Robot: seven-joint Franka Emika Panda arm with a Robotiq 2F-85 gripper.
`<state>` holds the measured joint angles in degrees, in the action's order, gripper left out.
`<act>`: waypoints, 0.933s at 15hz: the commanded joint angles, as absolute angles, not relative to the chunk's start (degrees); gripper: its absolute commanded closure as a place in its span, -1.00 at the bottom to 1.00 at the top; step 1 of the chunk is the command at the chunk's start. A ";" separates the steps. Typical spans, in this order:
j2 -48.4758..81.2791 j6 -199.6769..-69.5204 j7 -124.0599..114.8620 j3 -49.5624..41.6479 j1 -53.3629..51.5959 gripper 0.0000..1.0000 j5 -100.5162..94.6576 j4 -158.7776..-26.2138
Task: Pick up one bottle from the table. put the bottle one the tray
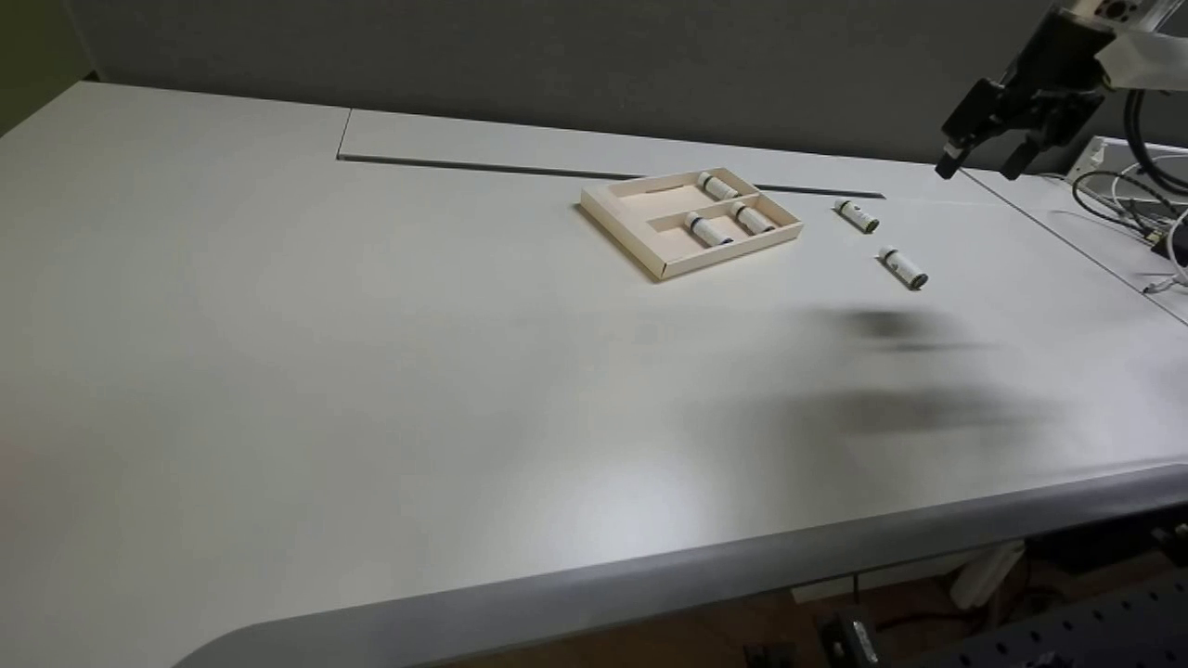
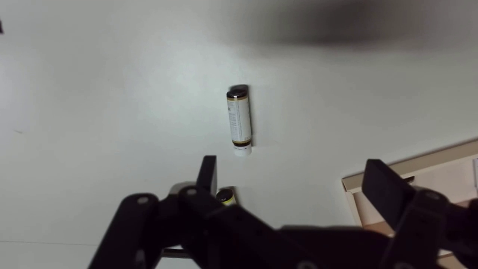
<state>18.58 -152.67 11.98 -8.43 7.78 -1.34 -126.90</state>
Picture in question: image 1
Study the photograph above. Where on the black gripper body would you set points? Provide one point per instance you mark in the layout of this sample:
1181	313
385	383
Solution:
1051	76

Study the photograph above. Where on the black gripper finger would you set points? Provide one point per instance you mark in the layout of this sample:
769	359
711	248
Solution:
1027	148
959	148

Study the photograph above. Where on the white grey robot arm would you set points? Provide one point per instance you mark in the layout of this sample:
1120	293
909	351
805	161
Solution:
1154	43

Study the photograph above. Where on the white bottle dark cap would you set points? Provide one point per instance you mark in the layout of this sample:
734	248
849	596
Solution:
904	269

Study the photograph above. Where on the small white labelled bottle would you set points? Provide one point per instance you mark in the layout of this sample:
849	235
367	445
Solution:
719	188

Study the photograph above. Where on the shallow wooden compartment tray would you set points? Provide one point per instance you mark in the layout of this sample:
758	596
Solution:
626	224

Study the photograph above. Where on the white power strip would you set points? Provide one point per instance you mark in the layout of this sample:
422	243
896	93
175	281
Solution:
990	575

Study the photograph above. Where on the dark grey divider panel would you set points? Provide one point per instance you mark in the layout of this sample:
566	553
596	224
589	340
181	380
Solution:
497	49

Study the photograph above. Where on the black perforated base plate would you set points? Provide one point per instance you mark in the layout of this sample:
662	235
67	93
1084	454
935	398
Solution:
1091	632

